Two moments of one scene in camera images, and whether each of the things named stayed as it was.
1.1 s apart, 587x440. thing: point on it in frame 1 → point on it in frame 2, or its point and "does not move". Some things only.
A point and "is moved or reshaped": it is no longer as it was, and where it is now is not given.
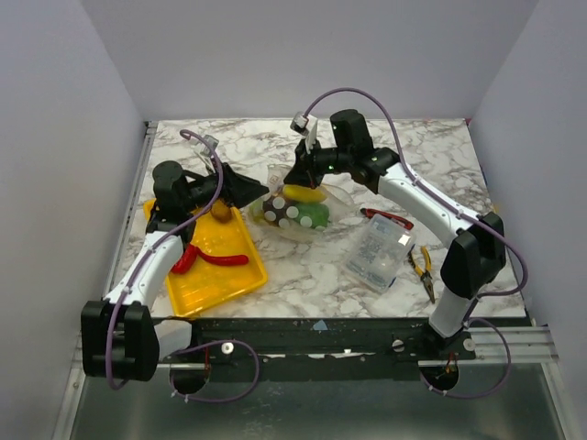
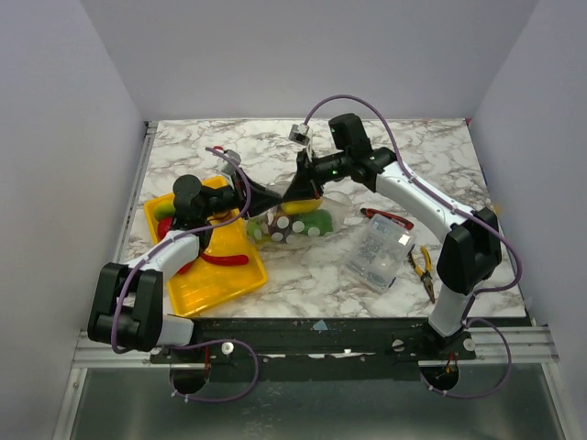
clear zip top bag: [341, 208] is moved or reshaped
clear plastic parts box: [379, 253] does not move
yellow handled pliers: [426, 276] does not move
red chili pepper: [221, 260] does not move
